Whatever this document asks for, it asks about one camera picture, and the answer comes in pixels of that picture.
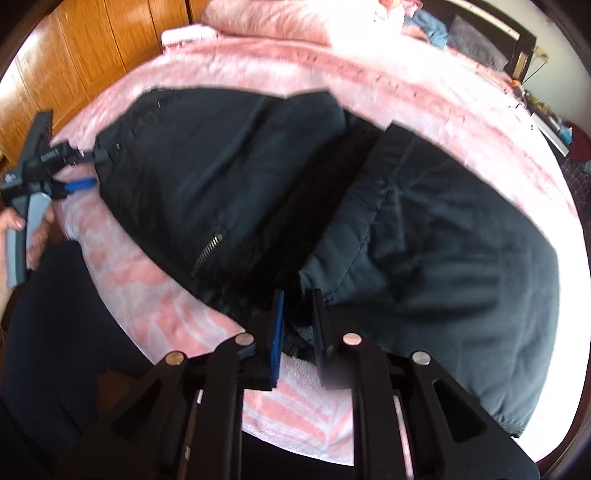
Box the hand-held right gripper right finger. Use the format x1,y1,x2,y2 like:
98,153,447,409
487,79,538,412
313,289,540,480

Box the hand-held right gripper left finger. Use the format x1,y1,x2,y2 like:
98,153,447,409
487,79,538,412
55,290,286,480

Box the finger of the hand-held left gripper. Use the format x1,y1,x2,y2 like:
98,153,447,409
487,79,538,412
52,178,99,200
69,144,110,166

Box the black padded pants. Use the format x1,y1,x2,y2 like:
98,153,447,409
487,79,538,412
95,88,561,439

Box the person's left hand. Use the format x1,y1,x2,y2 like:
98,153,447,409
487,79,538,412
0,208,52,303

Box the wooden wardrobe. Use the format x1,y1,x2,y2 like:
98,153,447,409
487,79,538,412
0,0,206,162

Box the small folded pink towel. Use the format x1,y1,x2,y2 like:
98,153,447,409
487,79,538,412
160,27,218,47

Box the person's leg in dark trousers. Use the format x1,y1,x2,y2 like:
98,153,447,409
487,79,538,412
0,240,153,480

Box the folded pink quilt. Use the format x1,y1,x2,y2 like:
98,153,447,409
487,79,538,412
202,0,426,44

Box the bed with pink blanket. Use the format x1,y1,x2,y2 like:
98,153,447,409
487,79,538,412
46,0,583,464

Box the dark nightstand with clutter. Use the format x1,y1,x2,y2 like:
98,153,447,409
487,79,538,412
510,78,578,158

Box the dark red clothes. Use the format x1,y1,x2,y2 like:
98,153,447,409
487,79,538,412
570,122,591,162

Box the blue clothes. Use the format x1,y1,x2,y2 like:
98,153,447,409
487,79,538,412
411,8,450,49

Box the grey pillow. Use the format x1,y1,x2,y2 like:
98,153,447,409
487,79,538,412
447,15,509,72

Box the dark wooden headboard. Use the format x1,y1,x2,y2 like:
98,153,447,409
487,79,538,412
429,0,539,79

